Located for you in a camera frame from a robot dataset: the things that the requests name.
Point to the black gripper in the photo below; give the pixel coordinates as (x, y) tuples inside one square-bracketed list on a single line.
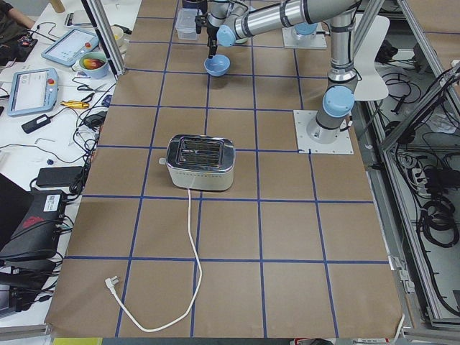
[(212, 33)]

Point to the blue bowl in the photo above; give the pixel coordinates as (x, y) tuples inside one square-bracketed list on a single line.
[(217, 66)]

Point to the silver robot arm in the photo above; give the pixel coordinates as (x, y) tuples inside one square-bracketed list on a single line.
[(312, 25)]

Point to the bowl of fruit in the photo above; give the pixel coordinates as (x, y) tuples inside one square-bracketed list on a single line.
[(93, 64)]

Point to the clear plastic container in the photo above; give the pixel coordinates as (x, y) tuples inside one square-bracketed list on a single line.
[(185, 24)]

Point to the white mug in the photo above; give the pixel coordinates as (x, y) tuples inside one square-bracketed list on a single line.
[(121, 41)]

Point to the silver toaster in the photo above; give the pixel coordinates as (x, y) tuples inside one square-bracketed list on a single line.
[(200, 162)]

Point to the black scissors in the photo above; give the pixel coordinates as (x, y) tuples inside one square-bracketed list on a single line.
[(92, 91)]

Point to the upper teach pendant tablet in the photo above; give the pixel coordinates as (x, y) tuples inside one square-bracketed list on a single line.
[(71, 47)]

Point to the teach pendant tablet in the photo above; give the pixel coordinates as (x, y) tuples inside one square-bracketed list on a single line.
[(71, 47), (33, 92)]

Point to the orange tool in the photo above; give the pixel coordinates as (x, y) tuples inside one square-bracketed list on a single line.
[(75, 104)]

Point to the white chair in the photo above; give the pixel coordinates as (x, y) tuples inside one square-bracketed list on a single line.
[(371, 86)]

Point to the lower teach pendant tablet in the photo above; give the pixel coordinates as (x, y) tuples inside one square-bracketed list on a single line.
[(33, 92)]

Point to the black power adapter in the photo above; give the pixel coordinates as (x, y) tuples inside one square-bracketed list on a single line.
[(58, 176)]

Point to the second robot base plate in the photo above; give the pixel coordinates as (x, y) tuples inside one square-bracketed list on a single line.
[(314, 41)]

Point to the aluminium frame post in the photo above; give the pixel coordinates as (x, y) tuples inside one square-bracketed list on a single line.
[(97, 15)]

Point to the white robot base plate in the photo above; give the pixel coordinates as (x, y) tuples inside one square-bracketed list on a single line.
[(314, 139)]

